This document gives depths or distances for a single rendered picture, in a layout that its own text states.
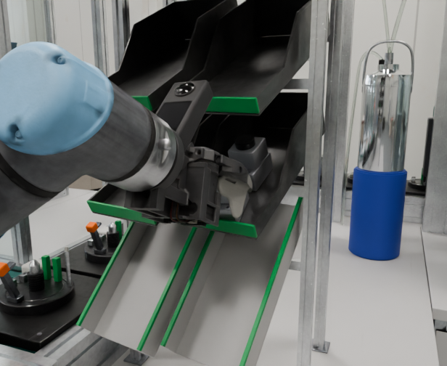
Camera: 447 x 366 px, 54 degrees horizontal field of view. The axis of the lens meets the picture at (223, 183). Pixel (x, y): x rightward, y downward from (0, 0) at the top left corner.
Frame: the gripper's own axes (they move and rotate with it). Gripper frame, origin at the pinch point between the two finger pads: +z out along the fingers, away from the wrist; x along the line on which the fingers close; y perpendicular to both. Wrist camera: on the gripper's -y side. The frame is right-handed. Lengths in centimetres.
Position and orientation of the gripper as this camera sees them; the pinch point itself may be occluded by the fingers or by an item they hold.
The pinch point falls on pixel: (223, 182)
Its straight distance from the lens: 60.4
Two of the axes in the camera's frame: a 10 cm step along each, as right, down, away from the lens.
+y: -0.9, 9.7, -2.2
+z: 3.7, 2.4, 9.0
